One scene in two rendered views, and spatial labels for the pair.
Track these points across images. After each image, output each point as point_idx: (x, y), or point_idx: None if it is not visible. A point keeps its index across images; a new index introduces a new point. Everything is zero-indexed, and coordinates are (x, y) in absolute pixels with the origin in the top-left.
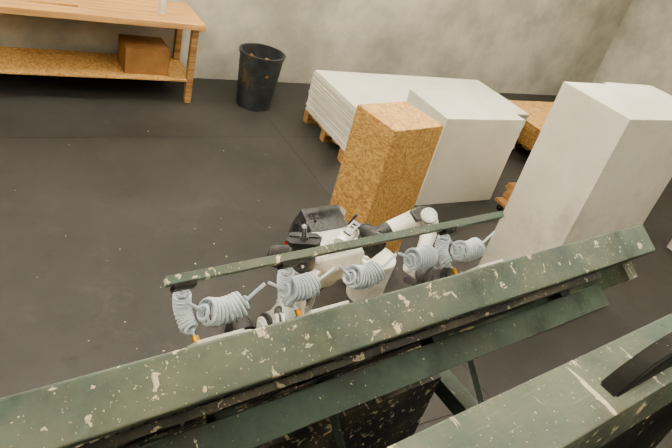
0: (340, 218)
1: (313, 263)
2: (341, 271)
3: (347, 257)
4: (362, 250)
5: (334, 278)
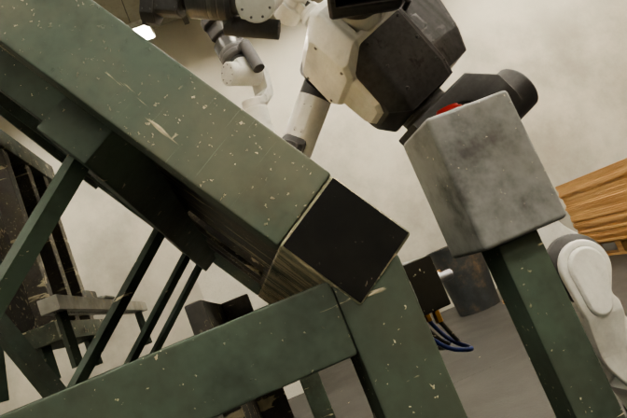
0: None
1: (218, 51)
2: (314, 65)
3: (306, 34)
4: (315, 9)
5: (335, 86)
